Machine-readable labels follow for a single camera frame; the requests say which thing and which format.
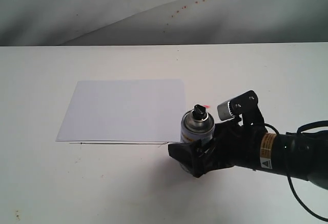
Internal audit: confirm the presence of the white dotted spray paint can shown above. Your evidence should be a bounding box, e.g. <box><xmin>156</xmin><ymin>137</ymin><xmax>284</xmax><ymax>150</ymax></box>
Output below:
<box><xmin>180</xmin><ymin>104</ymin><xmax>215</xmax><ymax>143</ymax></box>

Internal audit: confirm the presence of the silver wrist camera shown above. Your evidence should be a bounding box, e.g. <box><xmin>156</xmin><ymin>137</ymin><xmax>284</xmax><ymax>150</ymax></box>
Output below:
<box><xmin>217</xmin><ymin>90</ymin><xmax>258</xmax><ymax>121</ymax></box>

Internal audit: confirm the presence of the white backdrop sheet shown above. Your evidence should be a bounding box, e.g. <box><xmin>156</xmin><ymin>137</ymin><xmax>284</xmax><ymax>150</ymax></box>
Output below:
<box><xmin>1</xmin><ymin>0</ymin><xmax>327</xmax><ymax>46</ymax></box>

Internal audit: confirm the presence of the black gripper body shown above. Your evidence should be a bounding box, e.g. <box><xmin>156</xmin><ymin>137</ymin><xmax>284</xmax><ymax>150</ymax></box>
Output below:
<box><xmin>199</xmin><ymin>106</ymin><xmax>268</xmax><ymax>174</ymax></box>

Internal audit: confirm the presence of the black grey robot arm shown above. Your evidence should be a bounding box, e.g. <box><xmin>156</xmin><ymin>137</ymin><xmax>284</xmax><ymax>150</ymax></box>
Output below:
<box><xmin>168</xmin><ymin>108</ymin><xmax>327</xmax><ymax>189</ymax></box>

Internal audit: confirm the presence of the white paper sheet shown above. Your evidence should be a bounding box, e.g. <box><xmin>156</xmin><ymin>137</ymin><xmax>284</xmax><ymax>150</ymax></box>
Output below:
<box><xmin>56</xmin><ymin>79</ymin><xmax>187</xmax><ymax>144</ymax></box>

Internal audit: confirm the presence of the black cable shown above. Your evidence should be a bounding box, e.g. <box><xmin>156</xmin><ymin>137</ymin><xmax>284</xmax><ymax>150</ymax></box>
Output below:
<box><xmin>263</xmin><ymin>120</ymin><xmax>328</xmax><ymax>222</ymax></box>

